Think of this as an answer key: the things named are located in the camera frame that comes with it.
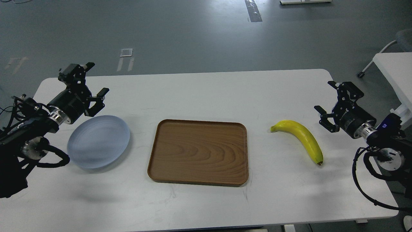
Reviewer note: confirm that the yellow banana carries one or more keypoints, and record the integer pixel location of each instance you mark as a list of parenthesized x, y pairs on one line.
[(304, 136)]

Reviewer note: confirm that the brown wooden tray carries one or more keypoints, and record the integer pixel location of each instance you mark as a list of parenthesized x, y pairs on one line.
[(199, 152)]

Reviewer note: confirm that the white table leg foot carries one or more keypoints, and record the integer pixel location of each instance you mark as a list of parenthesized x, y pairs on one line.
[(407, 222)]

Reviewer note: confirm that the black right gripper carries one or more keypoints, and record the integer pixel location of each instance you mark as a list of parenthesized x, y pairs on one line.
[(347, 114)]

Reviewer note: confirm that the light blue round plate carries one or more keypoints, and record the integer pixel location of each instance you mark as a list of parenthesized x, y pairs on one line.
[(98, 142)]

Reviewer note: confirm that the white furniture base top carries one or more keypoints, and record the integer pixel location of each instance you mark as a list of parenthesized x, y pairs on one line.
[(292, 2)]

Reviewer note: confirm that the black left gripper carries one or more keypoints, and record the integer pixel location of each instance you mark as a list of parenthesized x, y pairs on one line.
[(76, 99)]

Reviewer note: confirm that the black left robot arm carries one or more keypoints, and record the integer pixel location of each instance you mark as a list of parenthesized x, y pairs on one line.
[(23, 142)]

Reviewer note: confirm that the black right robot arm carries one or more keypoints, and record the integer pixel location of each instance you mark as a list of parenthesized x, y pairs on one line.
[(387, 137)]

